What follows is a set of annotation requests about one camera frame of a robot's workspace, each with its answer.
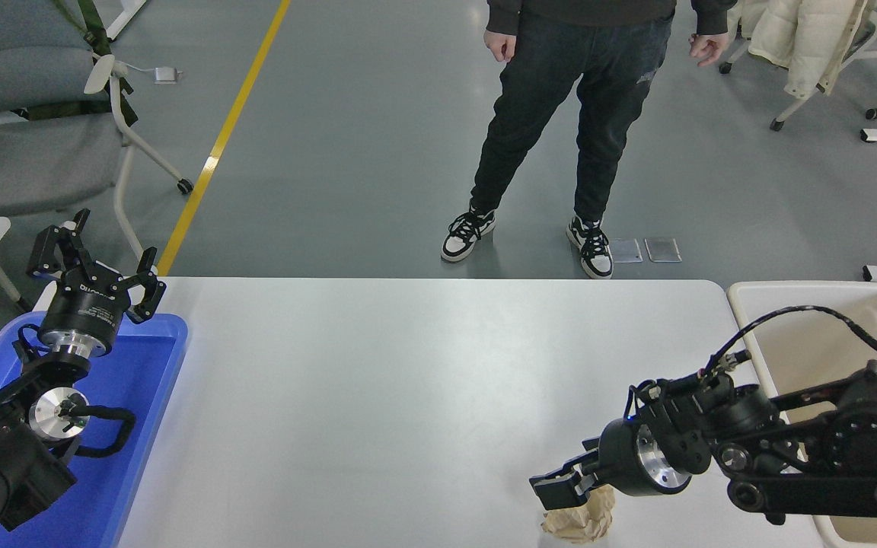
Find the white desk leg frame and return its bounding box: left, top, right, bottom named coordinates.
left=106, top=0, right=148, bottom=43

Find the blue plastic tray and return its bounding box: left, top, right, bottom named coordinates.
left=0, top=311, right=189, bottom=548

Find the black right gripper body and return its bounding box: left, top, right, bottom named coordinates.
left=597, top=418, right=657, bottom=500

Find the standing person's right hand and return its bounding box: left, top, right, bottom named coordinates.
left=483, top=30, right=518, bottom=64

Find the white power adapter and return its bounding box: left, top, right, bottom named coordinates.
left=115, top=62, right=181, bottom=86

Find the dark green strap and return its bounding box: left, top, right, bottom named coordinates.
left=27, top=0, right=139, bottom=126

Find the cream padded coat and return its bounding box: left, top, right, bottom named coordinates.
left=732, top=0, right=877, bottom=100

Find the grey office chair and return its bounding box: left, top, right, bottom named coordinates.
left=0, top=0, right=194, bottom=263

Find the standing person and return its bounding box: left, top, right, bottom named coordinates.
left=441, top=0, right=738, bottom=280

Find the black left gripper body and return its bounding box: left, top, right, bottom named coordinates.
left=38, top=274, right=130, bottom=347

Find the tan paper ball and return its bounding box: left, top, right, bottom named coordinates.
left=541, top=485, right=616, bottom=543

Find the large beige plastic bin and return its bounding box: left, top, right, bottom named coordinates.
left=726, top=280, right=877, bottom=548

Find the standing person's left hand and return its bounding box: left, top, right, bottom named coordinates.
left=687, top=31, right=731, bottom=69

